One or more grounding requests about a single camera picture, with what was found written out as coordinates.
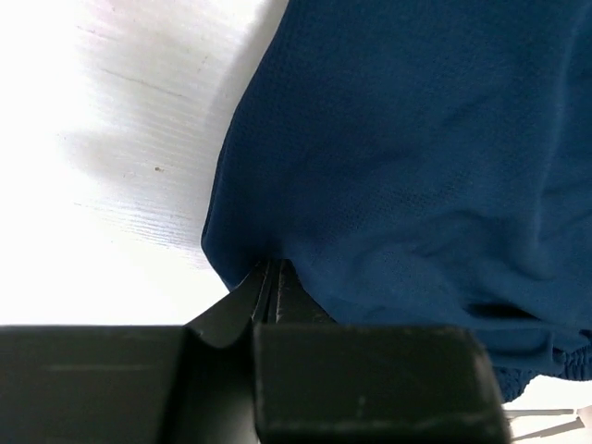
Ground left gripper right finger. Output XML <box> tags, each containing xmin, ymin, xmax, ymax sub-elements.
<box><xmin>253</xmin><ymin>261</ymin><xmax>511</xmax><ymax>443</ymax></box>

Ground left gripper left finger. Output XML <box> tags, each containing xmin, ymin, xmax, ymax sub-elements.
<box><xmin>184</xmin><ymin>263</ymin><xmax>273</xmax><ymax>443</ymax></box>

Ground navy blue shorts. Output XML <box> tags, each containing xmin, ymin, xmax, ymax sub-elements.
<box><xmin>202</xmin><ymin>1</ymin><xmax>591</xmax><ymax>401</ymax></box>

